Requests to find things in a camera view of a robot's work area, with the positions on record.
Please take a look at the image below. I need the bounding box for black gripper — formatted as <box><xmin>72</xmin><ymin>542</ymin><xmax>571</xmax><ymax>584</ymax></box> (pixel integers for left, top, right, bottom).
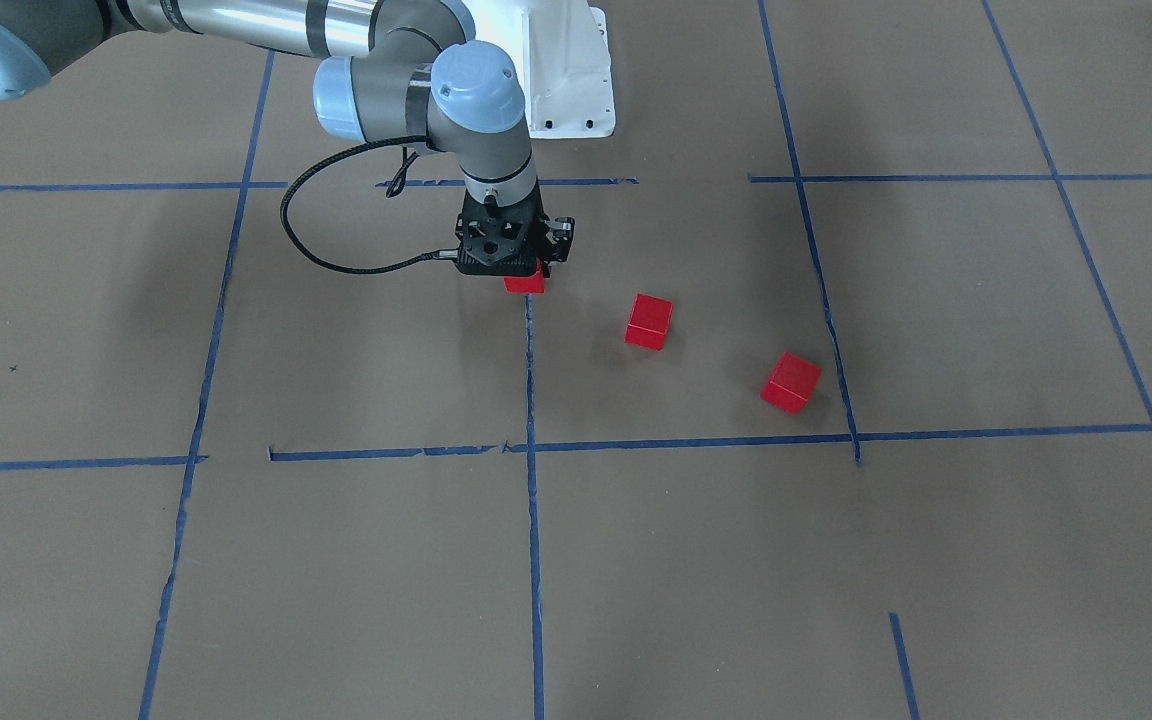
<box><xmin>453</xmin><ymin>195</ymin><xmax>575</xmax><ymax>276</ymax></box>

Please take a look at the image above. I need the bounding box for red block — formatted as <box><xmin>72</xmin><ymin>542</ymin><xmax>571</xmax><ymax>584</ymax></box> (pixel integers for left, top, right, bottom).
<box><xmin>759</xmin><ymin>353</ymin><xmax>823</xmax><ymax>414</ymax></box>
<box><xmin>623</xmin><ymin>293</ymin><xmax>675</xmax><ymax>351</ymax></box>

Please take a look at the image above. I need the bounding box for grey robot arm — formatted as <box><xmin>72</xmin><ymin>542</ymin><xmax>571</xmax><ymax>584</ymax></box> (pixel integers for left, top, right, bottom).
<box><xmin>0</xmin><ymin>1</ymin><xmax>575</xmax><ymax>278</ymax></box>

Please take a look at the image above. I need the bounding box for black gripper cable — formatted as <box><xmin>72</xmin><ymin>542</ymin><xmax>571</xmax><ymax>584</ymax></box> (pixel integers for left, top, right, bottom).
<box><xmin>280</xmin><ymin>138</ymin><xmax>462</xmax><ymax>276</ymax></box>

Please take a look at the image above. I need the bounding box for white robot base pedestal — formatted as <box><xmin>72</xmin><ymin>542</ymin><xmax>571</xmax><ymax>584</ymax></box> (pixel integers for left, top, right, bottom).
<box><xmin>465</xmin><ymin>1</ymin><xmax>617</xmax><ymax>141</ymax></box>

